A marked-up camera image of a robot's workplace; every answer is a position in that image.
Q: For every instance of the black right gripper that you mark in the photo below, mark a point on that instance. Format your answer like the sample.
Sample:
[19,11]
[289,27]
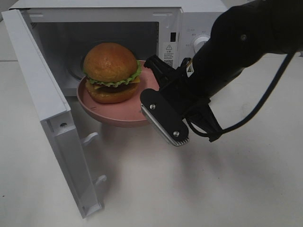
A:
[176,102]

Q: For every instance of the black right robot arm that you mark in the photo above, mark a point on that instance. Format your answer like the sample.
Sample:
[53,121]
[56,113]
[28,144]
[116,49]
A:
[239,38]

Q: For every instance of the glass microwave turntable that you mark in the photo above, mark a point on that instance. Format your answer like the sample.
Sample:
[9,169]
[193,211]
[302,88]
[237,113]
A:
[75,71]

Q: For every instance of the white upper dial knob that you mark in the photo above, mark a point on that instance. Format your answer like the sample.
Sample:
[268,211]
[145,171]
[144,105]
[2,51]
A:
[199,41]

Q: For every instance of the toy burger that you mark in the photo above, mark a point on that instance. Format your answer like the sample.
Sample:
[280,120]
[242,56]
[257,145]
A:
[112,73]

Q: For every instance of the pink round plate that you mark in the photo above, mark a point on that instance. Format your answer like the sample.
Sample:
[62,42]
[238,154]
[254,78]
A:
[126,114]

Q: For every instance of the white microwave door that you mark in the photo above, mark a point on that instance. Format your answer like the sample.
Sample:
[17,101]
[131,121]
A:
[53,111]

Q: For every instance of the white microwave oven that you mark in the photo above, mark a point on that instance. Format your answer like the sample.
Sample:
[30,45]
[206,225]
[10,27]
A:
[65,30]

